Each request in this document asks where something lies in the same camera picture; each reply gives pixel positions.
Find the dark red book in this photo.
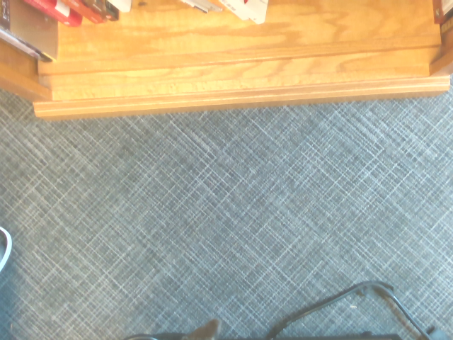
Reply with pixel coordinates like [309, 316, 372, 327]
[432, 0, 453, 26]

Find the brown fuzzy object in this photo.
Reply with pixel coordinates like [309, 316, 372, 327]
[190, 318, 222, 340]

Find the white rimmed object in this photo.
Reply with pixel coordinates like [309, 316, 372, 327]
[0, 226, 13, 273]

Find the black cable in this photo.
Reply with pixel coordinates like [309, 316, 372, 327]
[265, 280, 449, 340]

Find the white book red print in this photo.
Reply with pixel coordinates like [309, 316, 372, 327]
[218, 0, 269, 26]

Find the red spine book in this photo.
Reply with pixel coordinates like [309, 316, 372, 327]
[23, 0, 84, 28]

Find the dark thin book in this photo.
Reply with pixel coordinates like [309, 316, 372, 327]
[101, 0, 121, 22]

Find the white cover book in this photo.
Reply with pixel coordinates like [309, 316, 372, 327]
[105, 0, 133, 13]

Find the wooden bookshelf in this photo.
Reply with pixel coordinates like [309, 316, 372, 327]
[0, 0, 453, 121]

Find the orange red book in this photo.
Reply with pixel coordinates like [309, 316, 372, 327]
[59, 0, 108, 25]

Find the grey thin book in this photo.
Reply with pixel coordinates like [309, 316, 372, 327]
[179, 0, 224, 15]

